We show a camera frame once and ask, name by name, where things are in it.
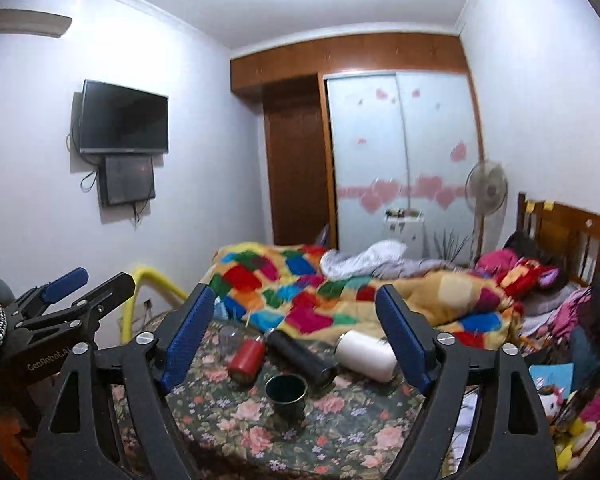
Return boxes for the wooden wardrobe with white doors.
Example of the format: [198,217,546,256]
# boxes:
[230,32,486,267]

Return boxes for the black cup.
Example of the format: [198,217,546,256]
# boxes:
[265,328,340,391]

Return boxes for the light blue book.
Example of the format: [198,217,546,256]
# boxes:
[529,362,576,402]

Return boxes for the white crumpled cloth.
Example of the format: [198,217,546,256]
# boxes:
[320,240,447,281]

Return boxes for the small white cabinet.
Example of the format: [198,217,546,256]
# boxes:
[384,208,425,261]

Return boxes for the floral bed sheet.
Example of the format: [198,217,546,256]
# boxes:
[109,317,481,480]

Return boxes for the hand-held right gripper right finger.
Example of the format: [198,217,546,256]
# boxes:
[375,284,561,480]

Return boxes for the white yellow plush toy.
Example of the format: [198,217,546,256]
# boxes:
[537,385,600,472]

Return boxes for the brown wooden door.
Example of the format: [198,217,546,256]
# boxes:
[263,80,332,247]

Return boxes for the yellow padded rail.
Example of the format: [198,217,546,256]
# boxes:
[120,265,189,346]

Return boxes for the clear glass cup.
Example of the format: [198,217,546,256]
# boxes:
[219,325,246,361]

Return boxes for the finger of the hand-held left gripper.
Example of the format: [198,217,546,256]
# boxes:
[2,267,90,320]
[22,272,136,342]

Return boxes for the green spiky plant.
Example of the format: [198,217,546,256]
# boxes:
[432,229,472,264]

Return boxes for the dark green cup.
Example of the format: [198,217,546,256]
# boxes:
[265,373,309,421]

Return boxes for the red printed pillow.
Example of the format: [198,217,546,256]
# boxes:
[495,259,547,302]

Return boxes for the white standing fan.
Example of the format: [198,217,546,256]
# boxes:
[464,160,509,262]

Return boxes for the black wall television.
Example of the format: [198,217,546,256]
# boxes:
[77,79,170,155]

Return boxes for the wooden bed headboard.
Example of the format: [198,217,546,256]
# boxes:
[517,192,600,287]

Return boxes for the small black wall monitor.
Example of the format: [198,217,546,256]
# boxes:
[99,155,157,208]

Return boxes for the red cup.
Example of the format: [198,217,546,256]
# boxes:
[227,337,267,384]

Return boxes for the pink cloth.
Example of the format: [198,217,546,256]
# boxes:
[475,249,519,277]

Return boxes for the white cup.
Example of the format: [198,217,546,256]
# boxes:
[334,330,400,382]

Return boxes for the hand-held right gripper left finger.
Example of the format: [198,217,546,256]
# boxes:
[27,284,217,480]

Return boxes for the colourful patchwork quilt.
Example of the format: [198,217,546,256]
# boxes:
[207,242,526,351]

